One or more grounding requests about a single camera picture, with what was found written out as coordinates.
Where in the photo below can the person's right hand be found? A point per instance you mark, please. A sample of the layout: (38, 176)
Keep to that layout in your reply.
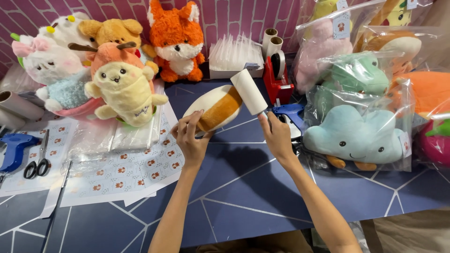
(279, 137)

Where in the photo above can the person's left hand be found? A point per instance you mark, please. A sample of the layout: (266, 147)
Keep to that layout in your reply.
(191, 144)

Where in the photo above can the white and brown plush toy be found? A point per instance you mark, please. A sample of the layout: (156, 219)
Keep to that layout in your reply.
(218, 105)

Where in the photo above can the white lint roller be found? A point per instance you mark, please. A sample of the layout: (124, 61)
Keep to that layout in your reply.
(249, 91)

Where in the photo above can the blue tagging gun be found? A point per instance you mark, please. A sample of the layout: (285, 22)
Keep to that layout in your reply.
(290, 112)
(16, 146)

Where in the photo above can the red tape dispenser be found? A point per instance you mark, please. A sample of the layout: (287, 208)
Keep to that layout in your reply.
(276, 82)

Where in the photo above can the blue cloud plush in bag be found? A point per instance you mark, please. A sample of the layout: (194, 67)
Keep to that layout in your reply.
(351, 137)

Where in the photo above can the sticker sheet with brown prints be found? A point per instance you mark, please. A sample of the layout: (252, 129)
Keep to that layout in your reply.
(21, 182)
(123, 175)

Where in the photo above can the stack of clear plastic bags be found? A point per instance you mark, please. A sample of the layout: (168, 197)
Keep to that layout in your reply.
(105, 138)

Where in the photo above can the cream puppy plush peach hood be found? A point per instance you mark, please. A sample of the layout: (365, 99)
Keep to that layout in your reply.
(123, 91)

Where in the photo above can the white box of clear bags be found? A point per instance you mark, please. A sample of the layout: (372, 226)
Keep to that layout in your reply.
(233, 58)

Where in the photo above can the cardboard tube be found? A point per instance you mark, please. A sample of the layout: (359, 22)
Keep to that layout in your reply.
(268, 38)
(274, 45)

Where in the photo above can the pink plush in bag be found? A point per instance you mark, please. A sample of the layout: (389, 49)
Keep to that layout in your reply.
(320, 52)

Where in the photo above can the green frog plush in bag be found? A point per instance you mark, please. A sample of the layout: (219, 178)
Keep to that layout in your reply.
(355, 75)

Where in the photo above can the orange fox plush toy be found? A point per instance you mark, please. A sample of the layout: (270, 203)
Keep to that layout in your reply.
(177, 38)

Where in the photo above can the pale yellow plush in bag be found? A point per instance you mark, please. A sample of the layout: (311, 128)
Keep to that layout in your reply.
(323, 8)

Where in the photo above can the tan bear plush toy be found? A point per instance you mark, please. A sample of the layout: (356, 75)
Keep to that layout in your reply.
(112, 32)

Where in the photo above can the dark metal ruler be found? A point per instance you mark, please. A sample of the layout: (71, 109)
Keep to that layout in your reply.
(58, 205)

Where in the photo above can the brown white plush in bag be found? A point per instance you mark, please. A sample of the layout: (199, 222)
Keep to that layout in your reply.
(393, 44)

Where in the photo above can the black scissors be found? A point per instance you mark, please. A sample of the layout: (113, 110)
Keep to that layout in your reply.
(42, 163)

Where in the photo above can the orange plush in bag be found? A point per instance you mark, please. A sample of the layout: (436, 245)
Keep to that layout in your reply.
(425, 91)

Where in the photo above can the magenta fruit plush in bag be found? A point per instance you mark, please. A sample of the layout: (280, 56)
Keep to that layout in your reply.
(436, 144)

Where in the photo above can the white bunny plush pink bow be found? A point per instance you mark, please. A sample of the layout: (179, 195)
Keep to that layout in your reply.
(52, 70)

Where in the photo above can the person's brown trousers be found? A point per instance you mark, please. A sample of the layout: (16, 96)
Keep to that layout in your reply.
(407, 232)

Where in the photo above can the white plush with yellow horns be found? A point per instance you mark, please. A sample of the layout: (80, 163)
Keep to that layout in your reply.
(65, 31)

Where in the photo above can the yellow giraffe plush in bag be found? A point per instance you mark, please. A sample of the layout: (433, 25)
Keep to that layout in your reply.
(397, 12)

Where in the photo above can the white lint roll refill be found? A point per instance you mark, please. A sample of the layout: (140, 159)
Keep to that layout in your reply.
(10, 119)
(21, 104)

